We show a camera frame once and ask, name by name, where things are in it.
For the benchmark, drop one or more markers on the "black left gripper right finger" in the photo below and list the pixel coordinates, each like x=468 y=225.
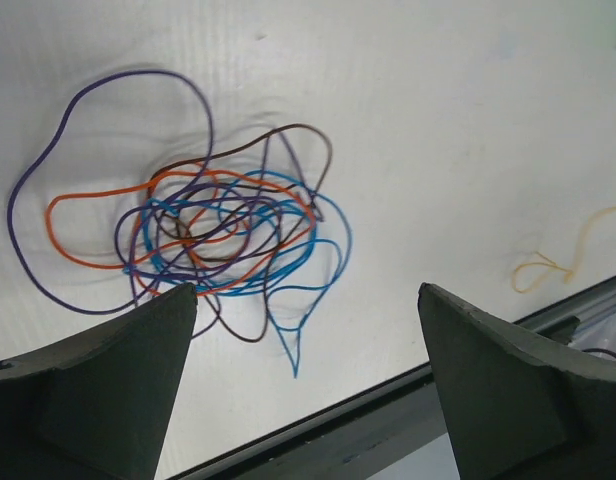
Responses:
x=516 y=404

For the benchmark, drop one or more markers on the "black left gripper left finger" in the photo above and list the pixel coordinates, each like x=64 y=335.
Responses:
x=97 y=405

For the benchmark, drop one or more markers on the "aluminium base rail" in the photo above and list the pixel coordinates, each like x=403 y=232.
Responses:
x=397 y=425

